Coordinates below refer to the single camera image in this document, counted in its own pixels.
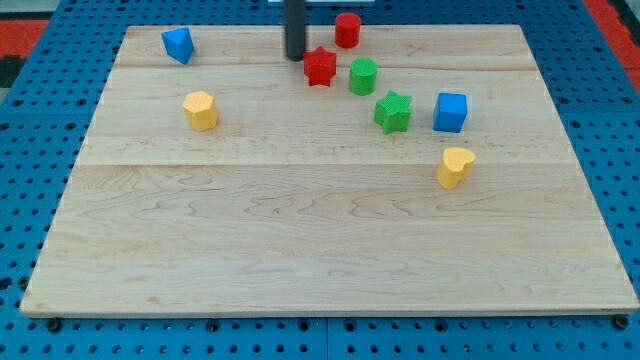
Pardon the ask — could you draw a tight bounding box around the yellow heart block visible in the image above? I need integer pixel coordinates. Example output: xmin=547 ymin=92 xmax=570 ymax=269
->
xmin=436 ymin=147 xmax=476 ymax=189

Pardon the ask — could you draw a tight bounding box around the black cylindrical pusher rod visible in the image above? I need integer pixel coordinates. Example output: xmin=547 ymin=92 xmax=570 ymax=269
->
xmin=283 ymin=0 xmax=307 ymax=62

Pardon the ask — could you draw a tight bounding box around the red cylinder block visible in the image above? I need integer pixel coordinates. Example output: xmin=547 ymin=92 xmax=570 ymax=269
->
xmin=334 ymin=12 xmax=362 ymax=49

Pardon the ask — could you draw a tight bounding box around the green star block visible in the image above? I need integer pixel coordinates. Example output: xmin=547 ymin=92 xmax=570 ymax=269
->
xmin=374 ymin=91 xmax=412 ymax=134

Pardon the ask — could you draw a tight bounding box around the red star block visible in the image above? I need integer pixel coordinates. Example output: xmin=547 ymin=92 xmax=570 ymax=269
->
xmin=303 ymin=46 xmax=337 ymax=87

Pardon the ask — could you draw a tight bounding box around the green cylinder block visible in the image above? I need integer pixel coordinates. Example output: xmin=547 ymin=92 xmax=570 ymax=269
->
xmin=349 ymin=57 xmax=378 ymax=96

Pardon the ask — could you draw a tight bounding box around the blue cube block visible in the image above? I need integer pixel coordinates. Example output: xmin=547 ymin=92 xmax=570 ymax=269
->
xmin=433 ymin=92 xmax=468 ymax=133

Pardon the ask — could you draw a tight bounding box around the light wooden board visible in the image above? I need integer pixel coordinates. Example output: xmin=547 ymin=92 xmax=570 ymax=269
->
xmin=20 ymin=25 xmax=639 ymax=318

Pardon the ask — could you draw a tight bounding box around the blue triangle block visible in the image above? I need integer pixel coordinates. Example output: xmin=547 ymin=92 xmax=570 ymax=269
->
xmin=161 ymin=27 xmax=194 ymax=65

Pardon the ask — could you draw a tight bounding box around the yellow hexagon block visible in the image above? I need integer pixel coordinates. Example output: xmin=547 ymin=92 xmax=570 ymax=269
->
xmin=182 ymin=91 xmax=219 ymax=131

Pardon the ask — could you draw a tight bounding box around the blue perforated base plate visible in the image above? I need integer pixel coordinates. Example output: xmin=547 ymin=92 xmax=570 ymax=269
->
xmin=1 ymin=0 xmax=639 ymax=359

